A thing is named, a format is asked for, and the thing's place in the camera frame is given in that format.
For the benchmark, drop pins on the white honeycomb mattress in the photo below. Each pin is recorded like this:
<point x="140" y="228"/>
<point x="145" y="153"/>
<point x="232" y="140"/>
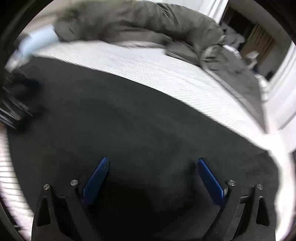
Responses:
<point x="182" y="81"/>

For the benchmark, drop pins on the clothes pile on rack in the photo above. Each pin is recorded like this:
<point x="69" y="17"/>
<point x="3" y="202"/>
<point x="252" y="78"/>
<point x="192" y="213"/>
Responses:
<point x="232" y="38"/>

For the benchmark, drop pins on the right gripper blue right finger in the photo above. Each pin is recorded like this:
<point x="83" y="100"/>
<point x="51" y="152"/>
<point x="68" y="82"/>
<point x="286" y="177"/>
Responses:
<point x="245" y="213"/>

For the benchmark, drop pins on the dark grey duvet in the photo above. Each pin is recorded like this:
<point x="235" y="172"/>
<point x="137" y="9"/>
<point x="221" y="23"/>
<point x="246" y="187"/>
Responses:
<point x="185" y="34"/>

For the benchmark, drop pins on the white sheer curtain right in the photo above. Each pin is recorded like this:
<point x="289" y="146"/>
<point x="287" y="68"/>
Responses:
<point x="280" y="105"/>

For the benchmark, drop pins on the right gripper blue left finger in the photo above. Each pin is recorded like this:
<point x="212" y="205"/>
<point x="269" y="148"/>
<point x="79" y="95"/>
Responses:
<point x="63" y="217"/>

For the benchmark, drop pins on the brown curtain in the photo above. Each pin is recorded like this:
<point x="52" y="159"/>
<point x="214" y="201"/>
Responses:
<point x="259" y="40"/>

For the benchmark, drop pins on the white chair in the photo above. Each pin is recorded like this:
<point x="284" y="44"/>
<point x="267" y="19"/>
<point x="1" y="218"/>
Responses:
<point x="251" y="60"/>

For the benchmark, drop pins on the black pants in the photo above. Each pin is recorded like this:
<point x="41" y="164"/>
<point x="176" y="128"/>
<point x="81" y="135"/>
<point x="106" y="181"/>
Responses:
<point x="152" y="142"/>

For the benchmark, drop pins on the light blue bolster pillow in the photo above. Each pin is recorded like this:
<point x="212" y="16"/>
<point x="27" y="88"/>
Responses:
<point x="35" y="40"/>

